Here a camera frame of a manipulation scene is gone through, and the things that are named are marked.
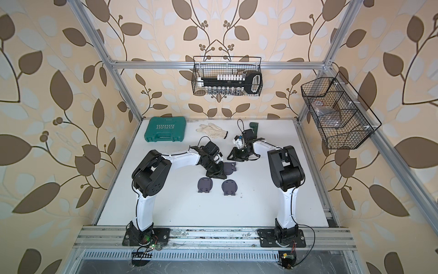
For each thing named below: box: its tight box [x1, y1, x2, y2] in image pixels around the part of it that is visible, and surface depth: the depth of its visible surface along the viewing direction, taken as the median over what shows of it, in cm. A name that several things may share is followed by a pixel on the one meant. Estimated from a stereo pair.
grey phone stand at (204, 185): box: [197, 176, 214, 193], surface depth 91 cm
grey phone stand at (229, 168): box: [223, 162, 237, 176], surface depth 97 cm
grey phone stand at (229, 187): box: [221, 179, 238, 196], surface depth 91 cm
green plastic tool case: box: [144, 116, 187, 143], surface depth 113 cm
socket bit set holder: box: [196, 71, 263, 97], surface depth 86 cm
